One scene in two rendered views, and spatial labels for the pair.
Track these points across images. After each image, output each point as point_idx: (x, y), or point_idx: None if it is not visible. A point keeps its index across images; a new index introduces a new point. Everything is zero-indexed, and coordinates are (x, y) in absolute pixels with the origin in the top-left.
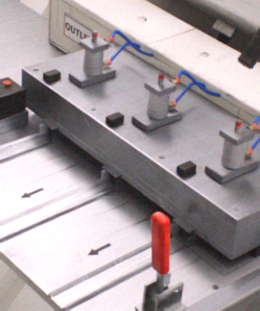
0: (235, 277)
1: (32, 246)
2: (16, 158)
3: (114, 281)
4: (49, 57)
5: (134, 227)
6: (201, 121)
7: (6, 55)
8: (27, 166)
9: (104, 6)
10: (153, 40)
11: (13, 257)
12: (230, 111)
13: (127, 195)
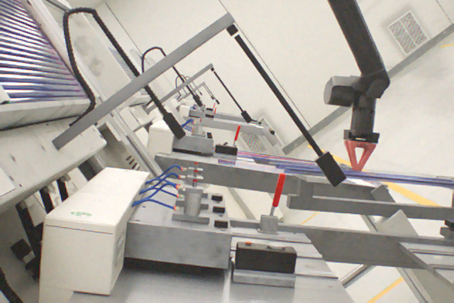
0: None
1: (301, 251)
2: None
3: (277, 237)
4: (135, 289)
5: (240, 240)
6: (166, 200)
7: (171, 302)
8: None
9: (107, 209)
10: (123, 197)
11: (316, 252)
12: (141, 196)
13: None
